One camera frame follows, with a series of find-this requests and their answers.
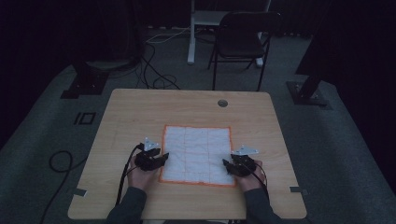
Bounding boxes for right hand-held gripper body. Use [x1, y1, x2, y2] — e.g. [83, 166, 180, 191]
[229, 146, 260, 178]

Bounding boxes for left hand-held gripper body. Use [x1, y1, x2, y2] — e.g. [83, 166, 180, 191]
[134, 136, 163, 172]

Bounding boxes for white cloth with orange edge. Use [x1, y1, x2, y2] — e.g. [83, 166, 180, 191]
[158, 124, 237, 189]

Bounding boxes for person's left hand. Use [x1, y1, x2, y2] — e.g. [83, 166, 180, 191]
[126, 154, 161, 191]

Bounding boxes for person's right hand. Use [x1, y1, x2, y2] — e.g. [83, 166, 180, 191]
[234, 159, 267, 193]

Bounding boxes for black floor stand base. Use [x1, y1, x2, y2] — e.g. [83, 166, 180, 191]
[60, 61, 110, 100]

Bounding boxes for black slanted stand with base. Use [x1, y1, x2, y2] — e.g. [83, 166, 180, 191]
[286, 0, 334, 110]

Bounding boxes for grey round stand base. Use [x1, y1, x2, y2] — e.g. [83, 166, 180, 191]
[85, 59, 138, 73]

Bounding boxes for black folding chair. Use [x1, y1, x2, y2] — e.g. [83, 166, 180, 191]
[207, 11, 283, 92]

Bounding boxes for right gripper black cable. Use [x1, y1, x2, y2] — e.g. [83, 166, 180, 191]
[246, 161, 271, 202]

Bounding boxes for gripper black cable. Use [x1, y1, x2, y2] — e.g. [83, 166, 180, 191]
[246, 161, 271, 202]
[115, 143, 146, 207]

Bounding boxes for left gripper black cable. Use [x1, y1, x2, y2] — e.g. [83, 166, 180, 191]
[115, 143, 146, 207]

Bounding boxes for tangled black floor cables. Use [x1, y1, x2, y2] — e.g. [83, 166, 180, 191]
[134, 41, 182, 91]

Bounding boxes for looped black floor cable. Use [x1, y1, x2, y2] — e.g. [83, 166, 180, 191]
[38, 150, 89, 224]

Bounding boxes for white floor cable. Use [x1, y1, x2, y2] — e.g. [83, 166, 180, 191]
[145, 26, 191, 45]

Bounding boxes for white desk frame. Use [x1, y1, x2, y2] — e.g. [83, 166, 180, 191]
[186, 0, 273, 68]

